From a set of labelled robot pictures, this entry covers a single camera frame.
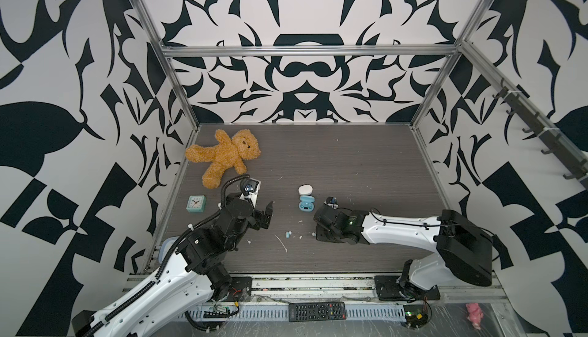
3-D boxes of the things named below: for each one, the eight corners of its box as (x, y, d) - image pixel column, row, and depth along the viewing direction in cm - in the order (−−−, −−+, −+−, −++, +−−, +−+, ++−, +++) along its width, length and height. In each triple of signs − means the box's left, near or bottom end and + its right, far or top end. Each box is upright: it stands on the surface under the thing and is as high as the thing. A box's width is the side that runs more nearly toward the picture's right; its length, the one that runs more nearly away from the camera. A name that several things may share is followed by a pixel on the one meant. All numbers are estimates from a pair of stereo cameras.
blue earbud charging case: (299, 211, 92) (299, 208, 90) (298, 198, 96) (299, 194, 94) (315, 211, 92) (315, 208, 90) (314, 198, 96) (314, 194, 94)
